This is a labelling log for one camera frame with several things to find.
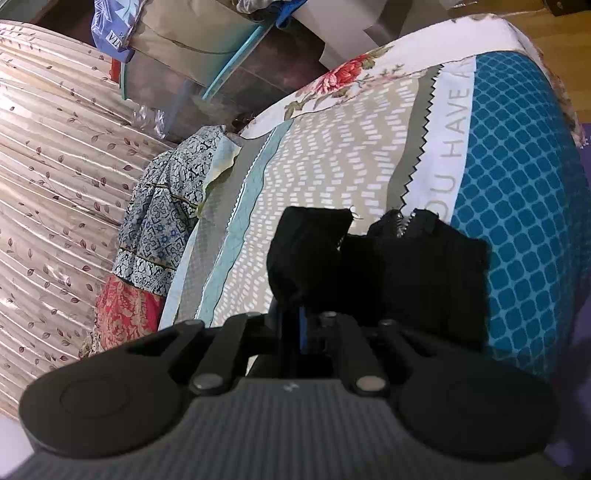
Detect blue printed bag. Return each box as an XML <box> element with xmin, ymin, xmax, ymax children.
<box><xmin>91</xmin><ymin>0</ymin><xmax>139</xmax><ymax>63</ymax></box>

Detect brown paper bag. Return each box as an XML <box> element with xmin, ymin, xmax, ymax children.
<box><xmin>131</xmin><ymin>0</ymin><xmax>282</xmax><ymax>58</ymax></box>

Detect patterned teal beige bedsheet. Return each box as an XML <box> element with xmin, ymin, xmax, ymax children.
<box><xmin>159</xmin><ymin>14</ymin><xmax>591</xmax><ymax>386</ymax></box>

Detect white cardboard box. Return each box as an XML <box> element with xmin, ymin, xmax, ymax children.
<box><xmin>293</xmin><ymin>0</ymin><xmax>393</xmax><ymax>70</ymax></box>

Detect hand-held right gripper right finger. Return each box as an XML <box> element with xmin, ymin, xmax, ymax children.
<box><xmin>299</xmin><ymin>305</ymin><xmax>419</xmax><ymax>395</ymax></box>

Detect beige leaf print curtain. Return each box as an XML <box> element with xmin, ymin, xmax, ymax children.
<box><xmin>0</xmin><ymin>21</ymin><xmax>178</xmax><ymax>421</ymax></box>

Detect clear plastic storage bin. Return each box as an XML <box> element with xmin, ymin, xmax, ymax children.
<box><xmin>121</xmin><ymin>18</ymin><xmax>333</xmax><ymax>141</ymax></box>

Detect blue white printed garment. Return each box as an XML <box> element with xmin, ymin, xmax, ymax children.
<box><xmin>113</xmin><ymin>124</ymin><xmax>232</xmax><ymax>296</ymax></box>

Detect black pants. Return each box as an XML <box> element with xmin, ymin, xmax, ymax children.
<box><xmin>267</xmin><ymin>205</ymin><xmax>494</xmax><ymax>354</ymax></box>

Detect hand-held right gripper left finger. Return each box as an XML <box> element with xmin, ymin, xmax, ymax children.
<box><xmin>127</xmin><ymin>300</ymin><xmax>298</xmax><ymax>395</ymax></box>

